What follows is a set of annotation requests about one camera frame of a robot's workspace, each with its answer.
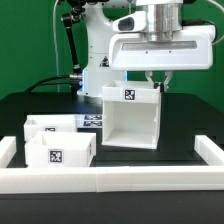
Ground white left fence rail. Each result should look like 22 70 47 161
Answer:
0 136 16 168

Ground white fence rail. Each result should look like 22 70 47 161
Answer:
0 166 224 194
0 136 16 168
194 135 224 166

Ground white drawer box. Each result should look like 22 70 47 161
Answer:
24 114 77 141
25 132 96 168

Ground white front drawer box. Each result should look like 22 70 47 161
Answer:
25 132 96 168

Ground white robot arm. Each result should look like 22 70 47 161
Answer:
67 0 216 101

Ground white front fence rail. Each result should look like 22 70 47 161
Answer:
0 166 224 194

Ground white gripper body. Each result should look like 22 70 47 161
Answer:
109 11 214 71

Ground black cable bundle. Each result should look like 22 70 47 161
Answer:
23 75 83 94

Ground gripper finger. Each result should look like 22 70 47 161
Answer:
160 71 173 92
145 71 154 88

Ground white hanging cable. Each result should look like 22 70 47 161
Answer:
52 0 63 94

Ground white right fence rail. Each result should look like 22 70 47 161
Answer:
194 135 224 166

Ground white drawer cabinet frame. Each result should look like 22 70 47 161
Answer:
102 81 161 149

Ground white marker plate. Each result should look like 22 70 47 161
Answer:
77 114 102 128

